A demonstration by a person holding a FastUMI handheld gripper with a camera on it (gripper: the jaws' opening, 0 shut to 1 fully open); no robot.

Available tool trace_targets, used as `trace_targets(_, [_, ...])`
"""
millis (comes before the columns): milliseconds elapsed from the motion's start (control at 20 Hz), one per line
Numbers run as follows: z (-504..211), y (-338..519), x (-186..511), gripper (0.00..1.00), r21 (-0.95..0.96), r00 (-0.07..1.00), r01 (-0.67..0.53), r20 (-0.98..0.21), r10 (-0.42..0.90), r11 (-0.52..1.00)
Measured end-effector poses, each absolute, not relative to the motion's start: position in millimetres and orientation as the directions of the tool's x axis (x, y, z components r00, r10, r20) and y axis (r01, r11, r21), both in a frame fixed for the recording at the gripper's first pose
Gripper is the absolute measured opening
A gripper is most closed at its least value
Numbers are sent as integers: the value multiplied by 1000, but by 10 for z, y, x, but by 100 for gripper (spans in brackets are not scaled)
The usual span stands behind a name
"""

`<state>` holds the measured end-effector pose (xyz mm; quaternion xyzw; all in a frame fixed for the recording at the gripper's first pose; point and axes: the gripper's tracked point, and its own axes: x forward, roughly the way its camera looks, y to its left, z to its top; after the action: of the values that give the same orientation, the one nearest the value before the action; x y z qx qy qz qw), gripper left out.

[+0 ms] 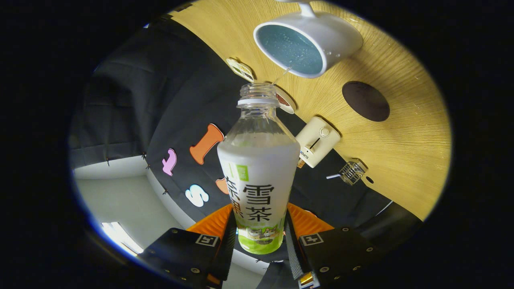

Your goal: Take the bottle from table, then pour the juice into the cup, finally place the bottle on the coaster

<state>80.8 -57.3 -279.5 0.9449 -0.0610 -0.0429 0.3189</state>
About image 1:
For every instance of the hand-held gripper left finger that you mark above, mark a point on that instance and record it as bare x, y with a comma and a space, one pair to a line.
227, 251

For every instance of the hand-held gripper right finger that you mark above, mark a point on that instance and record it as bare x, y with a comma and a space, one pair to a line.
291, 251

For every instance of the white labelled juice bottle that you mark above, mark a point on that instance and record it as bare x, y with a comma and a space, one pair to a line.
257, 176

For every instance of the dark brown round coaster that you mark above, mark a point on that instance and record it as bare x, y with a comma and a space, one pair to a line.
365, 101

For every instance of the white cup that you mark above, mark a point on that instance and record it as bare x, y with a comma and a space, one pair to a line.
333, 36

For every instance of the striped drinking straw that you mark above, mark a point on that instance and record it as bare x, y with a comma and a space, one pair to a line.
333, 176

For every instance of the brown toast slice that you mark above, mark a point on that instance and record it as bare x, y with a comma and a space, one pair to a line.
300, 163

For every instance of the ceiling light panel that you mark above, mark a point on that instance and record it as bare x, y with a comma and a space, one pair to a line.
120, 237

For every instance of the white toaster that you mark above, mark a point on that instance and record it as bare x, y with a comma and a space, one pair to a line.
317, 140

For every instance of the wooden table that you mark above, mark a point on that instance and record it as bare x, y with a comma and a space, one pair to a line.
401, 160

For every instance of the white oval plate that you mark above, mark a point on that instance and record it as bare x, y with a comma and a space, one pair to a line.
290, 107

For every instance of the brown food pieces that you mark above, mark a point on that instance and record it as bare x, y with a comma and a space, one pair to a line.
283, 99

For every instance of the white divided condiment dish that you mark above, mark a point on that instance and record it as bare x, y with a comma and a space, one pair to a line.
240, 70

